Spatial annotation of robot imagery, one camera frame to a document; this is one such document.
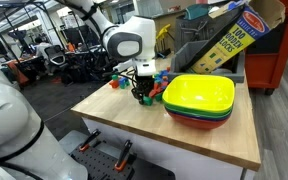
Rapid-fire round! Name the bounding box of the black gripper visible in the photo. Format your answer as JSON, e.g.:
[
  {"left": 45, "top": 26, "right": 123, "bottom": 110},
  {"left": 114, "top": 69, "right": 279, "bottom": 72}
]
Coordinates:
[{"left": 134, "top": 75, "right": 155, "bottom": 105}]

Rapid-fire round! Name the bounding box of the green arch wooden block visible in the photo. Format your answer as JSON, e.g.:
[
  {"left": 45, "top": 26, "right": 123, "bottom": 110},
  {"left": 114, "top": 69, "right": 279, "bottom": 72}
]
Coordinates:
[{"left": 142, "top": 95, "right": 154, "bottom": 107}]

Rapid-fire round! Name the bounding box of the long red wooden block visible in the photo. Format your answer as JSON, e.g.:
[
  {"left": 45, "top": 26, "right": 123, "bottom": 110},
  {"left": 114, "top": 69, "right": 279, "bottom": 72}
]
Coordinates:
[
  {"left": 148, "top": 87, "right": 159, "bottom": 98},
  {"left": 108, "top": 79, "right": 118, "bottom": 90}
]

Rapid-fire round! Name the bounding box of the colourful wooden blocks box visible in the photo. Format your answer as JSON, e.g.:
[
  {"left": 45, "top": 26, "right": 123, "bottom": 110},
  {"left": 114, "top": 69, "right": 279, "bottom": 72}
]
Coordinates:
[{"left": 187, "top": 0, "right": 287, "bottom": 75}]

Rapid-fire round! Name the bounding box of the yellow plastic bowl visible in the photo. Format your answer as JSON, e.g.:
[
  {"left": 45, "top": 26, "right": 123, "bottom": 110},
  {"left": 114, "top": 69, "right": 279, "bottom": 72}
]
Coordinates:
[{"left": 161, "top": 73, "right": 236, "bottom": 115}]

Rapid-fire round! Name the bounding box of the grey plastic bin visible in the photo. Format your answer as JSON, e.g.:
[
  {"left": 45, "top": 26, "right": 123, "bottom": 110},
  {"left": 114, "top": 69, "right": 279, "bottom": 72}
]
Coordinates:
[{"left": 168, "top": 39, "right": 246, "bottom": 84}]

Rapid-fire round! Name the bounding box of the green plastic bowl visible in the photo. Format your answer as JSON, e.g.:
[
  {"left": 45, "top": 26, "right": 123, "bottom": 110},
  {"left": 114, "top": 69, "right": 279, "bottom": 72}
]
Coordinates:
[{"left": 163, "top": 103, "right": 235, "bottom": 118}]

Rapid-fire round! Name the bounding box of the blue plastic bowl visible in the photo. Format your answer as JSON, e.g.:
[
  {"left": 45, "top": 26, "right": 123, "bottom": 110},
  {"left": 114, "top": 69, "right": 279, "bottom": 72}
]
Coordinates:
[{"left": 165, "top": 109, "right": 235, "bottom": 122}]

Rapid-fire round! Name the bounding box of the red plastic bowl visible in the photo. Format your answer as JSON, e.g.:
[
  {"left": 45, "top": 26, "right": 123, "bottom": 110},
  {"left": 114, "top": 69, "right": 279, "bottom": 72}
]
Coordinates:
[{"left": 166, "top": 111, "right": 233, "bottom": 131}]

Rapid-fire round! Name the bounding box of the white drawer cabinet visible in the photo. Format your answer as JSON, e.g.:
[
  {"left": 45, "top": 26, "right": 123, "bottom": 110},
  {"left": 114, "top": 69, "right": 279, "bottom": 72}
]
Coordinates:
[{"left": 82, "top": 117, "right": 249, "bottom": 180}]

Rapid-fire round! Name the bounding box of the black perforated platform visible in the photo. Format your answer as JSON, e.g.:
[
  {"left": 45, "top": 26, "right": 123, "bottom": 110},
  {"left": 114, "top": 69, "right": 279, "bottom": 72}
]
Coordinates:
[{"left": 58, "top": 129, "right": 177, "bottom": 180}]

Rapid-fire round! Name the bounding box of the teal object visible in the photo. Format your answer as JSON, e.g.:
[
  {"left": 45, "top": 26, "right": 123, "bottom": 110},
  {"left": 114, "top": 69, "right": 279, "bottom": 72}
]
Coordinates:
[{"left": 183, "top": 3, "right": 210, "bottom": 21}]

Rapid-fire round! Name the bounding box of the black office chair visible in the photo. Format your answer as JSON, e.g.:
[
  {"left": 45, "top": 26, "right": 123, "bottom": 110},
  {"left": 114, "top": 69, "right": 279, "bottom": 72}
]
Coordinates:
[{"left": 43, "top": 44, "right": 67, "bottom": 67}]

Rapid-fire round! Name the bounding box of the red metal cart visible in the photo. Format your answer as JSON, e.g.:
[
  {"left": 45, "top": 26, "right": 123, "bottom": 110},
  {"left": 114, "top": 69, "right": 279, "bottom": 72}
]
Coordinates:
[{"left": 244, "top": 0, "right": 288, "bottom": 96}]

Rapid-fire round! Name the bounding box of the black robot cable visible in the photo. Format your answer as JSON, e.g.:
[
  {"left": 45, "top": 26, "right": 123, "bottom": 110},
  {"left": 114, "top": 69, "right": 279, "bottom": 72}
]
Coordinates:
[{"left": 127, "top": 68, "right": 142, "bottom": 101}]

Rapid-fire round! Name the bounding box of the black clamp orange handle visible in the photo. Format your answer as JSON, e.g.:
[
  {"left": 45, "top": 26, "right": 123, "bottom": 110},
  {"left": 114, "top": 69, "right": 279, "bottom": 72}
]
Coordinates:
[
  {"left": 78, "top": 129, "right": 102, "bottom": 153},
  {"left": 114, "top": 139, "right": 134, "bottom": 173}
]

